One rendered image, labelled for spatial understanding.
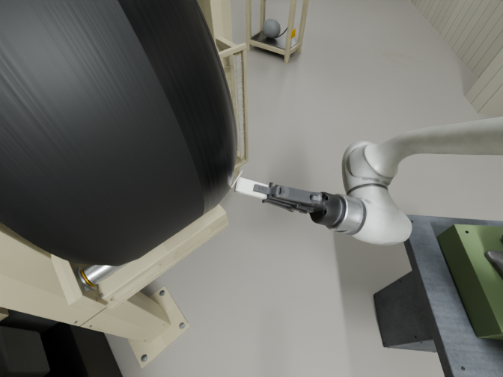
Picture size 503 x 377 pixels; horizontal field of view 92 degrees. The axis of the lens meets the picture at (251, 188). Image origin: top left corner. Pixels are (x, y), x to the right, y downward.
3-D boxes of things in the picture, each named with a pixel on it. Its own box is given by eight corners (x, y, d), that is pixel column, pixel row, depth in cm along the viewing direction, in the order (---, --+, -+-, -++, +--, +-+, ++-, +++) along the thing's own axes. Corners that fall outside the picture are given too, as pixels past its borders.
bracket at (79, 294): (94, 315, 53) (67, 306, 45) (45, 200, 71) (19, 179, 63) (109, 304, 55) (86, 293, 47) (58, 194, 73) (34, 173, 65)
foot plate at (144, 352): (142, 368, 116) (140, 368, 114) (119, 320, 128) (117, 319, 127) (190, 326, 127) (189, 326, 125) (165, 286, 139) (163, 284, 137)
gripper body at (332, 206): (343, 225, 52) (305, 215, 50) (319, 227, 60) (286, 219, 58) (345, 191, 54) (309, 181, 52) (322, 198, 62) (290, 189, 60)
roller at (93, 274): (80, 269, 55) (92, 285, 56) (75, 274, 51) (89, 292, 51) (209, 188, 68) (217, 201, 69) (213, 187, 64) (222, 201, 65)
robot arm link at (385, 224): (340, 243, 60) (334, 197, 67) (388, 255, 65) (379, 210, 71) (373, 229, 52) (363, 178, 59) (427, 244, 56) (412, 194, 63)
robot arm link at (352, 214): (337, 235, 62) (317, 230, 60) (340, 201, 64) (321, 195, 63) (364, 234, 53) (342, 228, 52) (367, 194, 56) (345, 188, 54)
